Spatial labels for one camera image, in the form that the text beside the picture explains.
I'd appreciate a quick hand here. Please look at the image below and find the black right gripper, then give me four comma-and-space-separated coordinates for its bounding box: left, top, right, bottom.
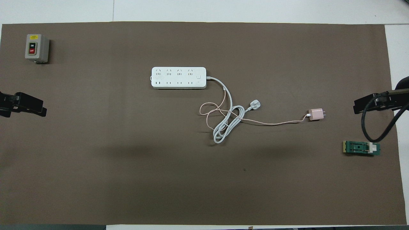
353, 76, 409, 114

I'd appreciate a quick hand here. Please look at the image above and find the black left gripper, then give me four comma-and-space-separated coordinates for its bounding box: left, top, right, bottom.
0, 92, 47, 118

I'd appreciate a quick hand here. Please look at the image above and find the pink charger block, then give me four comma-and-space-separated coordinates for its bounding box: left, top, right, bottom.
307, 109, 326, 121

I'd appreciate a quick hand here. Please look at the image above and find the pink charging cable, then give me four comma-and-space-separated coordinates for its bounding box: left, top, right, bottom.
200, 89, 310, 131

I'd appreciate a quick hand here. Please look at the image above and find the white power strip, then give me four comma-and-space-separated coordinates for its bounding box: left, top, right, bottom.
151, 66, 207, 89

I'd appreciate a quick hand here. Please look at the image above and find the brown table mat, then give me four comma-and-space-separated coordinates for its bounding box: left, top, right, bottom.
0, 21, 404, 226

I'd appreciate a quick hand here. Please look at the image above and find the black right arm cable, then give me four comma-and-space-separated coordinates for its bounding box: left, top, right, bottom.
361, 90, 409, 143

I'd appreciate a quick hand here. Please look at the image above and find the grey on-off switch box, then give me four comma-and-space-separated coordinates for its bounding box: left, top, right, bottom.
25, 34, 50, 64

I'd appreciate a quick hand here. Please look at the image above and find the white power cord with plug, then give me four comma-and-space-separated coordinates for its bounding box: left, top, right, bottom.
206, 76, 261, 144

